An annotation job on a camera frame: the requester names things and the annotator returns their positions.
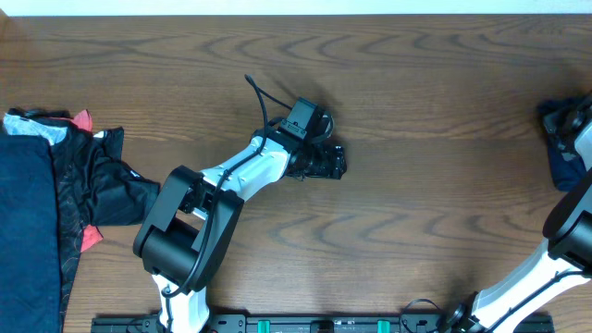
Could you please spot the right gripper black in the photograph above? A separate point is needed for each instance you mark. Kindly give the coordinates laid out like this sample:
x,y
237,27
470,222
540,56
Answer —
x,y
558,120

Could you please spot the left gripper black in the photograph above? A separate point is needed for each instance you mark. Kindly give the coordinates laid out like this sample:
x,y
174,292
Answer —
x,y
332,169

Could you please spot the navy blue t-shirt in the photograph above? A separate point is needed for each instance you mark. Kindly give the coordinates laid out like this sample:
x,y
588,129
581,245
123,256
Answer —
x,y
569,165

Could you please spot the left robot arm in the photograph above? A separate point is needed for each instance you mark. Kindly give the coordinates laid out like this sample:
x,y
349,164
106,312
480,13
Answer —
x,y
185,236

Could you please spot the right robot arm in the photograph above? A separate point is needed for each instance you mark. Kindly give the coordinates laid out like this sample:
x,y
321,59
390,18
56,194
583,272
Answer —
x,y
563,258

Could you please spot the black patterned garment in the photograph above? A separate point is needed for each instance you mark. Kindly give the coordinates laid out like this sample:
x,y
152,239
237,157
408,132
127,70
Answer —
x,y
93,187

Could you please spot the red garment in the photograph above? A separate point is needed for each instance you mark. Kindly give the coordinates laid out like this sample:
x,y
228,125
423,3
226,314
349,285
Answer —
x,y
82,121

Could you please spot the white grey garment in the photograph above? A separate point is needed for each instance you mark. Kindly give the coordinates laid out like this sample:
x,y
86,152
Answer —
x,y
16,125

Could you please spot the navy blue folded garment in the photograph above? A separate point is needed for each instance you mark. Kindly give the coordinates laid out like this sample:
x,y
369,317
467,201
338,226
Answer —
x,y
30,278

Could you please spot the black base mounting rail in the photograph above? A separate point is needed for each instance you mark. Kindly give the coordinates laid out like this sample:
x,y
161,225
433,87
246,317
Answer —
x,y
239,323

